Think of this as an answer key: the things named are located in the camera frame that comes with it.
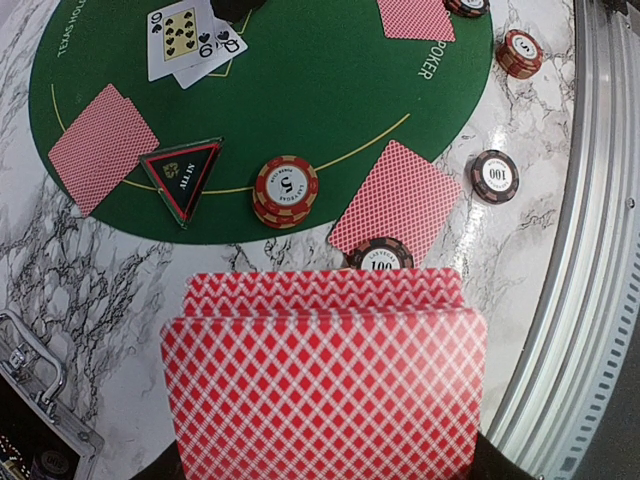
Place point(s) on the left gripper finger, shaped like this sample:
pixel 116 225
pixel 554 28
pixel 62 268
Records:
pixel 234 10

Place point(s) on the queen of spades card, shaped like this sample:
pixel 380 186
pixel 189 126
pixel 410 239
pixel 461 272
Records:
pixel 227 44

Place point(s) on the nine of spades card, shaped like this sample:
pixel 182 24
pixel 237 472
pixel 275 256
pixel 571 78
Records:
pixel 179 36

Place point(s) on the triangular all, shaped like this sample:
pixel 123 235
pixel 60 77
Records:
pixel 180 174

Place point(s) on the single red playing card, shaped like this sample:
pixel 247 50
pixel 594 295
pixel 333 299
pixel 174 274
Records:
pixel 101 147

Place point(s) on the orange poker chip stack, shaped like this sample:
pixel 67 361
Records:
pixel 519 55

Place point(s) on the brown poker chip stack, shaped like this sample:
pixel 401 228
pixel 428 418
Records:
pixel 494 177

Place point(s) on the red playing card deck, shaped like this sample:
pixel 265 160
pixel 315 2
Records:
pixel 342 374

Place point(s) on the round green poker mat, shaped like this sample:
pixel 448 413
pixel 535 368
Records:
pixel 319 80

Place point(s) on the purple chip row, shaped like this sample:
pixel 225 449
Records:
pixel 51 465

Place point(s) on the front aluminium rail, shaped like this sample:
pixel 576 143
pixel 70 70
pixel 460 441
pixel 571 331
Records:
pixel 589 303

